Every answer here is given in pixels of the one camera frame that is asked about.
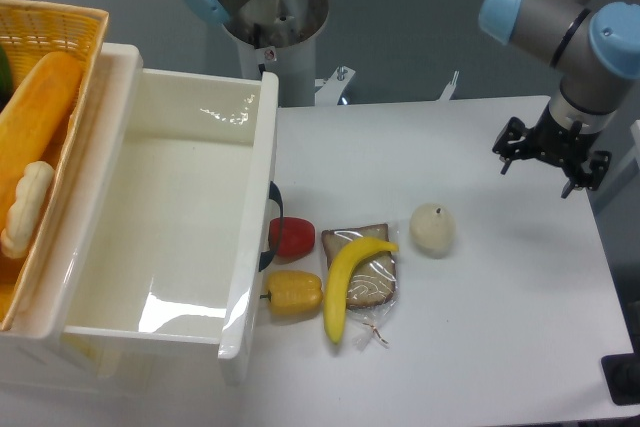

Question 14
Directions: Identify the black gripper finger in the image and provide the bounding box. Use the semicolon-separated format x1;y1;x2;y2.
561;151;611;199
492;117;537;175

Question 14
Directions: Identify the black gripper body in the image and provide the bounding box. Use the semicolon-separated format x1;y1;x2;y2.
524;105;603;168

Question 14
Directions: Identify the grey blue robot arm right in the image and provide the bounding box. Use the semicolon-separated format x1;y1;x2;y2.
478;0;639;196

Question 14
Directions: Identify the beige pear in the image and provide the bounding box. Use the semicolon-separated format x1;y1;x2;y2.
409;203;456;258

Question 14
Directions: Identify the black object at table edge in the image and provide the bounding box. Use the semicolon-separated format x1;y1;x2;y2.
601;353;639;406

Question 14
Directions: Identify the bagged brown bread slice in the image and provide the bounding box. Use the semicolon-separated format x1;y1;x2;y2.
321;223;398;350

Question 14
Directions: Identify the yellow banana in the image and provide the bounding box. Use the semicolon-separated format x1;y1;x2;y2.
323;237;399;345

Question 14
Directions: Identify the red bell pepper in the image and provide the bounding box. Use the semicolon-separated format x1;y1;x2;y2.
268;217;316;258

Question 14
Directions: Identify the yellow bell pepper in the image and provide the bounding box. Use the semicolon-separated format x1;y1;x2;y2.
260;270;323;316

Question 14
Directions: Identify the white plastic drawer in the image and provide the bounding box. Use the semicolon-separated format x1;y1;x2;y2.
63;69;282;385

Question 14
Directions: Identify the orange baguette loaf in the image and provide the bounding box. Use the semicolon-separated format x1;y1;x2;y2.
1;52;83;224

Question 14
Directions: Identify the yellow woven basket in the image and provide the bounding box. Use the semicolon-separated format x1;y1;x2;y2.
1;0;109;331

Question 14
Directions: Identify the cream white squash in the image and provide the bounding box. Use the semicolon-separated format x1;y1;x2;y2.
1;161;54;259

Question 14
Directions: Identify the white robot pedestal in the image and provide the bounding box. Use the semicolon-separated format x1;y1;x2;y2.
224;0;355;107

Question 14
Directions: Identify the black drawer handle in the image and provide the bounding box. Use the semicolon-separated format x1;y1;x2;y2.
257;180;286;270

